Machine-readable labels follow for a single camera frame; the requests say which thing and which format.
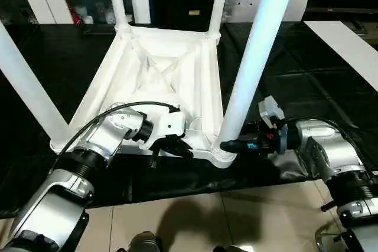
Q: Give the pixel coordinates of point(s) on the white plastic table top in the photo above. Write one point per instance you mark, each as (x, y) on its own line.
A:
(165, 57)

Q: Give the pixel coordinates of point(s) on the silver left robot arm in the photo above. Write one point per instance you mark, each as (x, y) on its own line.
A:
(100, 140)

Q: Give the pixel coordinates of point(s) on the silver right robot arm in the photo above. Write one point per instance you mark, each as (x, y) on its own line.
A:
(331, 146)

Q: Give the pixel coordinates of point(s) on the black work mat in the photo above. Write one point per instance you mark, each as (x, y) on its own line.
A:
(307, 75)

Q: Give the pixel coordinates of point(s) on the white sheet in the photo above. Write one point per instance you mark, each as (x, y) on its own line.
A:
(348, 51)

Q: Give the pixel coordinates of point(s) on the small yellow label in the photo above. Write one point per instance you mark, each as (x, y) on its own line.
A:
(194, 12)

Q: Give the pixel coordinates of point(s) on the brown low bench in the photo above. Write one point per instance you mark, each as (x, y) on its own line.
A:
(342, 13)

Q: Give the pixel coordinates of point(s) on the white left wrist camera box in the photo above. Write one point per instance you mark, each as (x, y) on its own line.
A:
(171, 123)

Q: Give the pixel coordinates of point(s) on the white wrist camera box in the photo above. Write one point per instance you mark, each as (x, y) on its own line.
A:
(270, 110)
(171, 123)

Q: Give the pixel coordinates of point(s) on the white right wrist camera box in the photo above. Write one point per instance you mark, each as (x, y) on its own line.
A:
(270, 110)

